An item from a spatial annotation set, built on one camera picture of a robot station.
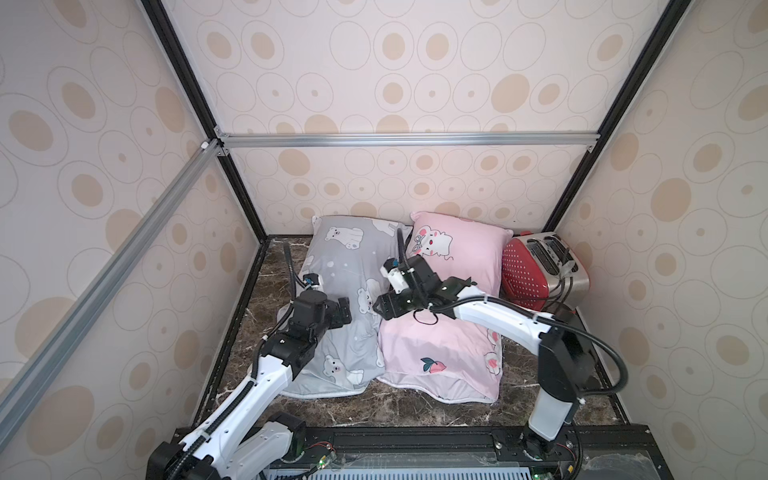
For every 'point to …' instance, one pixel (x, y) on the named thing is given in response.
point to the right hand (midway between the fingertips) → (394, 298)
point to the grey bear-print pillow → (346, 255)
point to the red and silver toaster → (543, 271)
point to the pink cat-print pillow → (460, 358)
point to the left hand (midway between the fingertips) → (343, 299)
